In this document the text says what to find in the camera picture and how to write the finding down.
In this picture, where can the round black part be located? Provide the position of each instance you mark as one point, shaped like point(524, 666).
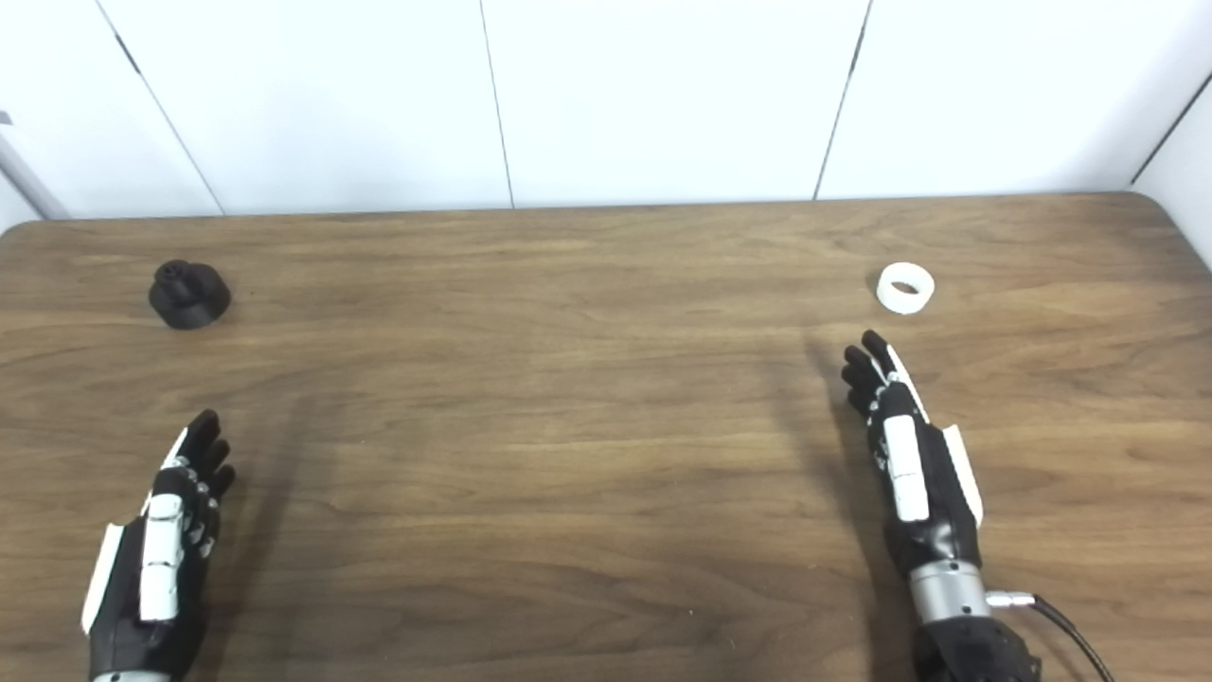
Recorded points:
point(189, 298)

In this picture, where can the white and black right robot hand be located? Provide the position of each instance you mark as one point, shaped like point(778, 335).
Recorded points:
point(937, 511)

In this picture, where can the grey wall post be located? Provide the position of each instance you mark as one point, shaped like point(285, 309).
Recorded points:
point(28, 185)

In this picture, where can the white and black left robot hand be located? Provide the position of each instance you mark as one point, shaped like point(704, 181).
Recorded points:
point(123, 616)

